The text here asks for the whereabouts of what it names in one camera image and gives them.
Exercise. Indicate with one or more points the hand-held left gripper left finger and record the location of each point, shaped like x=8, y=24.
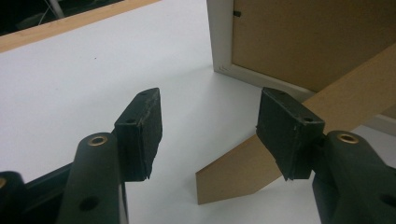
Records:
x=140, y=137

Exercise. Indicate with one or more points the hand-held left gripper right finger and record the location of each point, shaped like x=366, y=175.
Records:
x=286, y=130

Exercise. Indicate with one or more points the wooden picture frame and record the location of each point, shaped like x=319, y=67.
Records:
x=280, y=40

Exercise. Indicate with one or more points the white metal stand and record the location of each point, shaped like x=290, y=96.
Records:
x=56, y=7

